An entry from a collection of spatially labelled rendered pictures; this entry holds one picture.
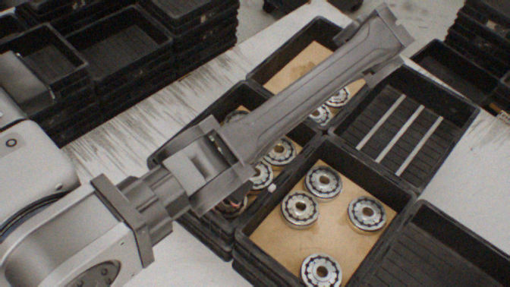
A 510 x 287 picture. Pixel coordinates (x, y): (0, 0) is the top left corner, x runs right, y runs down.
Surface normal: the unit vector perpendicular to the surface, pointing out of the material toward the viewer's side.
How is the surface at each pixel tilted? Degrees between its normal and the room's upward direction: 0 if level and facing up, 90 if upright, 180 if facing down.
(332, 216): 0
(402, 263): 0
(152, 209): 34
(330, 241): 0
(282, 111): 24
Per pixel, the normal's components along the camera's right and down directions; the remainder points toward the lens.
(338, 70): 0.19, -0.19
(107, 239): 0.09, -0.57
